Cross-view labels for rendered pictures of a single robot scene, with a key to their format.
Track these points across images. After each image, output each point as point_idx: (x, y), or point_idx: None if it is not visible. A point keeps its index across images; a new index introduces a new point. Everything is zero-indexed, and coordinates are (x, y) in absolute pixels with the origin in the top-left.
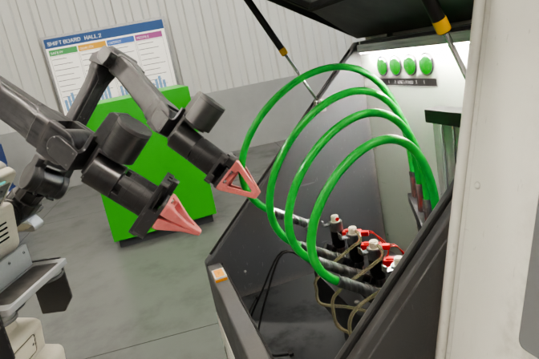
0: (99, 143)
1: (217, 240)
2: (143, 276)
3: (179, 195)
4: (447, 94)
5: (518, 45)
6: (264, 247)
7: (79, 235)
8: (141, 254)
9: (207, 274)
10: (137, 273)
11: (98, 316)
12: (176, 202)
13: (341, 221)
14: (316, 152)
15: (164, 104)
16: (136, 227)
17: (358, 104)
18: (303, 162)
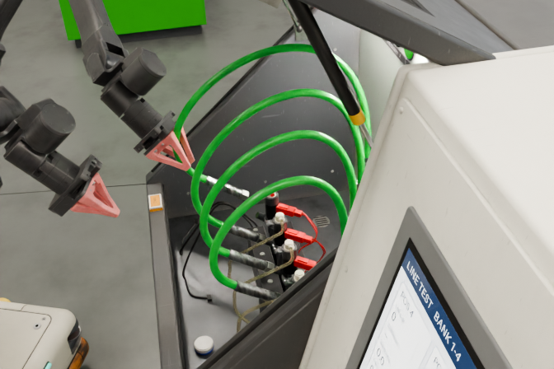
0: (21, 128)
1: (201, 64)
2: (100, 98)
3: None
4: None
5: (390, 187)
6: (212, 173)
7: (24, 16)
8: None
9: (179, 113)
10: (93, 92)
11: None
12: (96, 184)
13: (276, 197)
14: (238, 167)
15: (101, 46)
16: (55, 207)
17: (348, 35)
18: (224, 174)
